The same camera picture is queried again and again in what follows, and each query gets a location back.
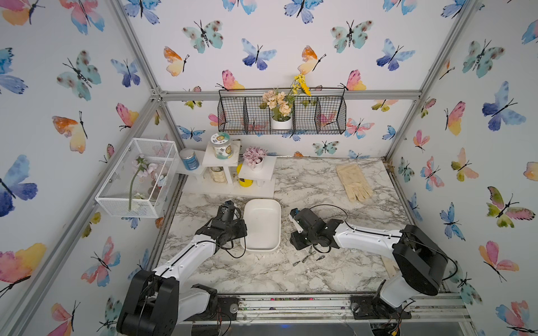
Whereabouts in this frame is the white plastic storage box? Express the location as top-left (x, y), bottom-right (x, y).
top-left (243, 199), bottom-right (282, 253)

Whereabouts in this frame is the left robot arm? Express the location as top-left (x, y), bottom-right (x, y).
top-left (116, 200), bottom-right (247, 335)

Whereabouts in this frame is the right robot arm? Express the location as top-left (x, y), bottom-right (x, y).
top-left (289, 208), bottom-right (449, 312)

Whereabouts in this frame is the yellow round object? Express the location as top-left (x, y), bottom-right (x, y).
top-left (236, 164), bottom-right (253, 188)

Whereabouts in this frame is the white stepped display shelf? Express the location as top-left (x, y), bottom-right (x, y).
top-left (178, 140), bottom-right (277, 198)

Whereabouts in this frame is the beige jar under shelf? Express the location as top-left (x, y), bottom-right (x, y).
top-left (210, 167), bottom-right (227, 183)

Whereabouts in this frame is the beige work glove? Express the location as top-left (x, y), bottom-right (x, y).
top-left (336, 164), bottom-right (374, 202)

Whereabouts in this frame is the pink flower pot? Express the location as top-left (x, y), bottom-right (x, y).
top-left (243, 146), bottom-right (267, 170)

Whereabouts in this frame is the blue tin can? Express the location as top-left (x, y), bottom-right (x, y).
top-left (179, 148), bottom-right (200, 171)

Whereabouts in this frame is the green lidded jar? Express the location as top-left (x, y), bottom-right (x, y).
top-left (210, 132), bottom-right (233, 160)

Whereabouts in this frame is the artificial flower stem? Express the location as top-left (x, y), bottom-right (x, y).
top-left (128, 154), bottom-right (158, 211)

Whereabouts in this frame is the white pot with flowers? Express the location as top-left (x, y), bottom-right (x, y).
top-left (259, 74), bottom-right (311, 131)

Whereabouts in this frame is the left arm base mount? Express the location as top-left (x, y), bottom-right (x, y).
top-left (187, 295), bottom-right (240, 321)

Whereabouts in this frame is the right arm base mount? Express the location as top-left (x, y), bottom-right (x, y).
top-left (350, 295), bottom-right (411, 320)

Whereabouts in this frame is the white wire mesh basket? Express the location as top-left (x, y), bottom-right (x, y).
top-left (95, 138), bottom-right (179, 218)

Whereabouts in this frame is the black wire wall basket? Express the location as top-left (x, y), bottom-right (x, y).
top-left (217, 85), bottom-right (347, 137)

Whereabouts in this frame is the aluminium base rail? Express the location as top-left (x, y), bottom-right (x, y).
top-left (119, 293), bottom-right (472, 325)

